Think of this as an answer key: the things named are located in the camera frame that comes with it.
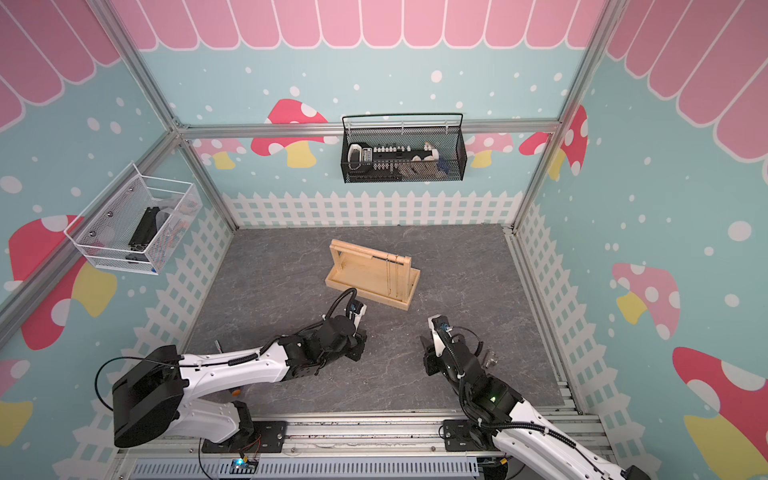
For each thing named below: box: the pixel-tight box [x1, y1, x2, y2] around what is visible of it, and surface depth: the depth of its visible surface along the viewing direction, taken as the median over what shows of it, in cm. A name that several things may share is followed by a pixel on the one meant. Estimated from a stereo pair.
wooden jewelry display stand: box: [325, 239, 421, 311], surface depth 105 cm
